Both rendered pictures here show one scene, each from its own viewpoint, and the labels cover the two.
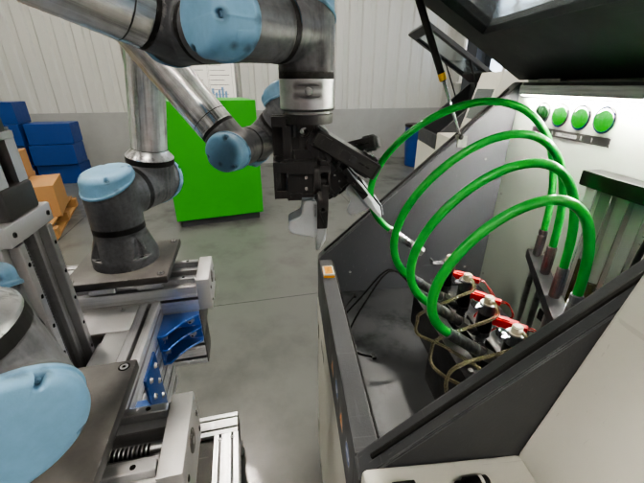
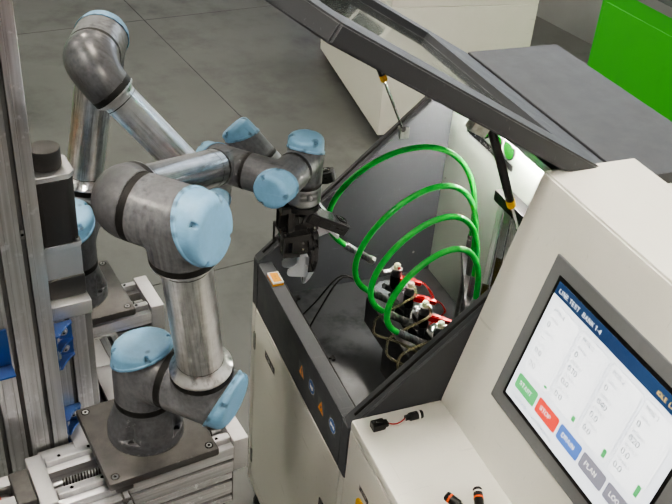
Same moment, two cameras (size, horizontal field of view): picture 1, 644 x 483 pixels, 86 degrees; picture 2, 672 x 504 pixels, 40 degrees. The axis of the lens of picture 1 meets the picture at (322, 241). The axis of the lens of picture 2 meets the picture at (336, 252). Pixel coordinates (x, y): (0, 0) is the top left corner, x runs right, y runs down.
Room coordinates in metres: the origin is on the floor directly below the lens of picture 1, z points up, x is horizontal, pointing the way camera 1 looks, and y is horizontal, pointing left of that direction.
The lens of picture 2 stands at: (-1.06, 0.48, 2.39)
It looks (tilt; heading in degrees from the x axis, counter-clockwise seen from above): 34 degrees down; 341
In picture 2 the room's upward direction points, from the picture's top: 5 degrees clockwise
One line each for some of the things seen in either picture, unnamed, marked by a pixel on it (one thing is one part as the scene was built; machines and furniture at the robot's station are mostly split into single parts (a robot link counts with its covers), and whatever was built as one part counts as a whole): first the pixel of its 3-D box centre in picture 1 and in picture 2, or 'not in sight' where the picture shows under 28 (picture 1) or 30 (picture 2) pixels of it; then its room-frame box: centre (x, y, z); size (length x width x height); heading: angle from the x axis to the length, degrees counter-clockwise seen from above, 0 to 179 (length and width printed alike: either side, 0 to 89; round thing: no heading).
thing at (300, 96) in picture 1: (307, 97); (303, 193); (0.51, 0.02, 1.43); 0.08 x 0.08 x 0.05
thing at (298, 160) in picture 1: (303, 156); (297, 226); (0.52, 0.03, 1.35); 0.09 x 0.08 x 0.12; 95
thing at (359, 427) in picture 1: (338, 348); (302, 355); (0.64, -0.04, 0.87); 0.62 x 0.04 x 0.16; 5
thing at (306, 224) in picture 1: (307, 226); (299, 270); (0.50, 0.02, 1.24); 0.06 x 0.03 x 0.09; 95
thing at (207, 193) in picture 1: (212, 158); not in sight; (4.07, 1.29, 0.65); 0.95 x 0.86 x 1.30; 111
